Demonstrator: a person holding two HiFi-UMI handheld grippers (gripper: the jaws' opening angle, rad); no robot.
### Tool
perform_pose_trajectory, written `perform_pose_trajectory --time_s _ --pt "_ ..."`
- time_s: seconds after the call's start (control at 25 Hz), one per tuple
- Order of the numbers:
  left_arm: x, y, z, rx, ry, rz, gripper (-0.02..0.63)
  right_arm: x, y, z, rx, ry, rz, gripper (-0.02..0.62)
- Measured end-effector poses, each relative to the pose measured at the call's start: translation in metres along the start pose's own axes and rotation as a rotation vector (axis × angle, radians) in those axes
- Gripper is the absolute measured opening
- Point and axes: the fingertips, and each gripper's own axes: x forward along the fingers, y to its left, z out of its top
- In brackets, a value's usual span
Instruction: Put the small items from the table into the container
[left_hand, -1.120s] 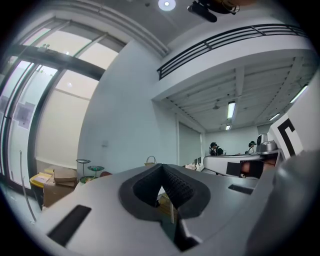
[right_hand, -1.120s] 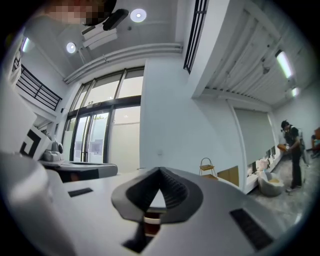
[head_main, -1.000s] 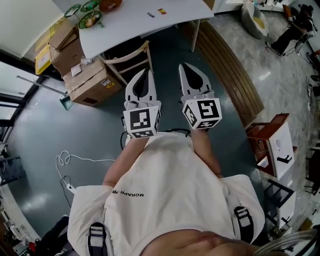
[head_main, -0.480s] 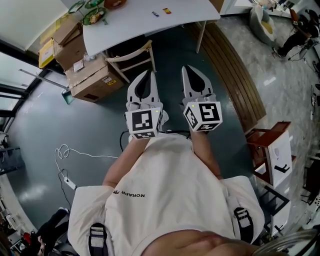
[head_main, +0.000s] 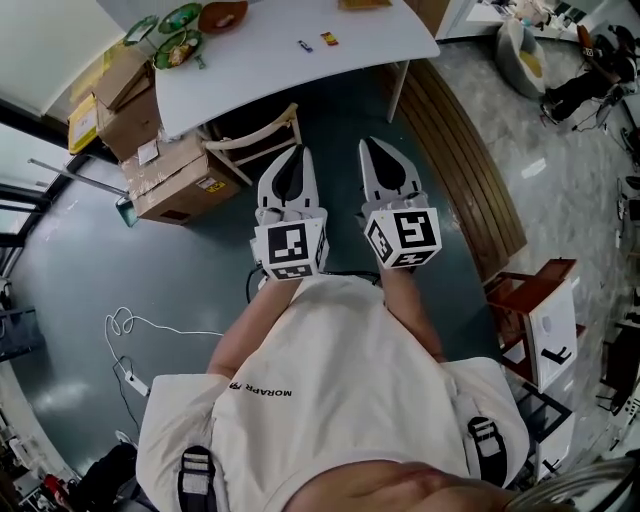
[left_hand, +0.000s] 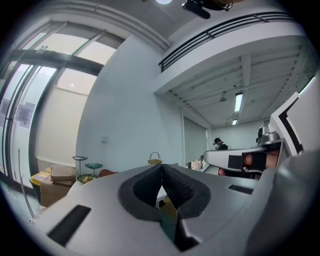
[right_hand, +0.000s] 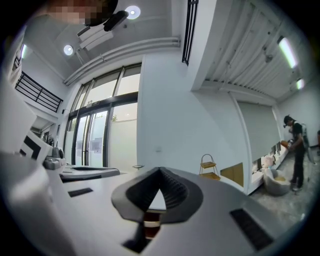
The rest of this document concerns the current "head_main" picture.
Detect black grey harness strap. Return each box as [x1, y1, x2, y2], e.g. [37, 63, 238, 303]
[177, 444, 219, 512]
[467, 414, 511, 489]

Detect person's right forearm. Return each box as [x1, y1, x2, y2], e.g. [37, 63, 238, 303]
[380, 267, 447, 365]

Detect flat brown cardboard sheet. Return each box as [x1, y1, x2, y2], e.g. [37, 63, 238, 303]
[402, 0, 454, 39]

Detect person's chin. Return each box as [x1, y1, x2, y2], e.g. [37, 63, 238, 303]
[294, 459, 516, 512]

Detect black framed glass door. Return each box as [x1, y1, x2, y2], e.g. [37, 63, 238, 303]
[0, 94, 76, 276]

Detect white cable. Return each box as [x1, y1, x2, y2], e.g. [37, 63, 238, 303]
[104, 306, 225, 396]

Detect grey beanbag seat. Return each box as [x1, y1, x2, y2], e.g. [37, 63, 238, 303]
[494, 17, 549, 99]

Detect person's left forearm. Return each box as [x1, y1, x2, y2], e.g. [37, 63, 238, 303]
[206, 276, 301, 379]

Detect flat cardboard box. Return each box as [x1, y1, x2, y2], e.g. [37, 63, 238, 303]
[92, 47, 151, 111]

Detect black bag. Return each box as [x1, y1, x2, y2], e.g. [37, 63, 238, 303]
[82, 442, 140, 512]

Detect plain cardboard box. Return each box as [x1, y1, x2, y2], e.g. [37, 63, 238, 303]
[97, 84, 161, 161]

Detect large labelled cardboard box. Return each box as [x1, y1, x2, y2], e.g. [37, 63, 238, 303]
[122, 134, 241, 226]

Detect red wooden stool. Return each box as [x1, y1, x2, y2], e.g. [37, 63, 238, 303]
[484, 257, 587, 389]

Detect white table leg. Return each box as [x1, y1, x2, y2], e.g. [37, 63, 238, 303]
[387, 59, 412, 124]

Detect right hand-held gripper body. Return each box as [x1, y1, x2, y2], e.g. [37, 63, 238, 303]
[355, 192, 444, 272]

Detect person's white shirt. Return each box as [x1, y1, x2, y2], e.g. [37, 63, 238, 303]
[135, 273, 531, 512]

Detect brown wooden bowl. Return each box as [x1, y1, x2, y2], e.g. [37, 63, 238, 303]
[197, 0, 250, 35]

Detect dark grey crate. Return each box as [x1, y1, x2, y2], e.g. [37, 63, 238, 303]
[0, 306, 42, 364]

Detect green tiered dish stand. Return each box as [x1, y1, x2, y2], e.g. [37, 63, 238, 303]
[122, 2, 206, 71]

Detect white board black mark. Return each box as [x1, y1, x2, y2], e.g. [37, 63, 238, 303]
[537, 414, 576, 482]
[527, 279, 581, 396]

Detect grey metal pole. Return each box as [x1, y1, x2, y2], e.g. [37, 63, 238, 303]
[27, 157, 131, 196]

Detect yellow box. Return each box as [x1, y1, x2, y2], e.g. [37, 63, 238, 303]
[67, 92, 99, 155]

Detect white power strip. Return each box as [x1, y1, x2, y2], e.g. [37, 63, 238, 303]
[122, 369, 151, 397]

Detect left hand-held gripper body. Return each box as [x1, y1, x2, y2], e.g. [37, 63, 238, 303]
[249, 202, 330, 282]

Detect white yellow egg cushion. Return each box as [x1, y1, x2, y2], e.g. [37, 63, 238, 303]
[519, 48, 546, 79]

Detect brown slatted wooden platform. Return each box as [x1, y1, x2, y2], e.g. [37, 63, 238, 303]
[384, 59, 529, 281]

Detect light wooden chair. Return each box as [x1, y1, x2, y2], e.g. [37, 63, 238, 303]
[204, 102, 304, 186]

